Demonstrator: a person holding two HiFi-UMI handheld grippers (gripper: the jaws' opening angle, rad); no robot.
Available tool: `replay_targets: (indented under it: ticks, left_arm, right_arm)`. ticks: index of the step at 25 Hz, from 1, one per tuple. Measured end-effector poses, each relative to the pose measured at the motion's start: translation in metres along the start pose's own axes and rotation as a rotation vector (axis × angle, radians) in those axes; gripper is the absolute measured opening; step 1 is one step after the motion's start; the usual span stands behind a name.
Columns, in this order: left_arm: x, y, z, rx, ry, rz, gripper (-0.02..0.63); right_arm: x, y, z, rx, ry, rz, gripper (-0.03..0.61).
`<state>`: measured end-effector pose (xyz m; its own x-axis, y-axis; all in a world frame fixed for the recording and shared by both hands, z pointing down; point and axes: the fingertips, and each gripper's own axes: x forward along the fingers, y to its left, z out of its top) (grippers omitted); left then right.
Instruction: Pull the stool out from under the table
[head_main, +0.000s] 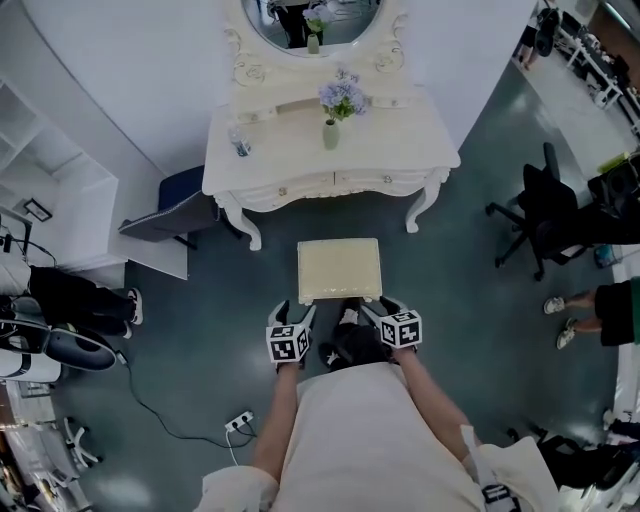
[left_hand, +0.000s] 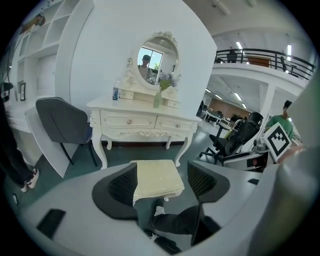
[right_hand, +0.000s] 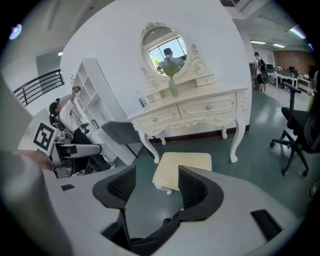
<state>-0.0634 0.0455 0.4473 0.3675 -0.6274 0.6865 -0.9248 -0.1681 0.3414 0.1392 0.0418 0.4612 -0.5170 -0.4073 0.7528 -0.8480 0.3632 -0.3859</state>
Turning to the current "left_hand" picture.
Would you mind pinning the clear plastic bottle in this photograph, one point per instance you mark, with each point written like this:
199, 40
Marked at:
116, 91

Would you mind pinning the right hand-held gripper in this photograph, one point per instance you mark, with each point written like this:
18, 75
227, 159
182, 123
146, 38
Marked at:
277, 141

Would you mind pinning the grey upholstered chair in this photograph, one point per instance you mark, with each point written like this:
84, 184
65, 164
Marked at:
62, 120

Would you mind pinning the oval white-framed mirror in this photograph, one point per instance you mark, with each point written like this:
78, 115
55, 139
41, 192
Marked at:
157, 62

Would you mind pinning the person's right forearm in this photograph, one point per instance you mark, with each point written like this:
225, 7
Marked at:
292, 152

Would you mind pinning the brown wooden desk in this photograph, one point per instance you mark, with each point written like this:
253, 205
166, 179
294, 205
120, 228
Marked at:
259, 61

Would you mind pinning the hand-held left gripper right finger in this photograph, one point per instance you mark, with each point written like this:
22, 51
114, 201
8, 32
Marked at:
207, 185

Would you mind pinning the pale green vase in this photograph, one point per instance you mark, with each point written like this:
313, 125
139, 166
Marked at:
156, 100

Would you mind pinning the black picture frame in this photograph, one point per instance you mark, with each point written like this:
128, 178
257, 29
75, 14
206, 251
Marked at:
22, 91

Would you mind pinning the cream white stool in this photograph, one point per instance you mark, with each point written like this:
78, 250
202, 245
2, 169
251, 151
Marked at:
157, 177

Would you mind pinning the purple and white flowers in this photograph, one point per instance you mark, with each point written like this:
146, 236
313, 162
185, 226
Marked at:
168, 80

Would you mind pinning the black mesh office chair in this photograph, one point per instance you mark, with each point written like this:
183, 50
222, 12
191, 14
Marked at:
235, 142

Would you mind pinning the person's white shoe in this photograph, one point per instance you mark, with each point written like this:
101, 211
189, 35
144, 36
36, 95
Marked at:
159, 211

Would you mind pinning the black metal railing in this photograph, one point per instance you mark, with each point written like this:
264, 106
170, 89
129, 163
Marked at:
265, 58

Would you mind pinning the white leaning board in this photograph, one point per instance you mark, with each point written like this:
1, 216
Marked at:
50, 155

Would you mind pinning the white wall shelf unit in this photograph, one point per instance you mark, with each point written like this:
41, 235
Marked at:
40, 50

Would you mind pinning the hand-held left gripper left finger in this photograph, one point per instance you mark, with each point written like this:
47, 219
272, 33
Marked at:
117, 192

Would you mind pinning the white ornate dressing table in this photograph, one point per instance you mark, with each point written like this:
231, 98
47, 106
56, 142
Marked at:
140, 120

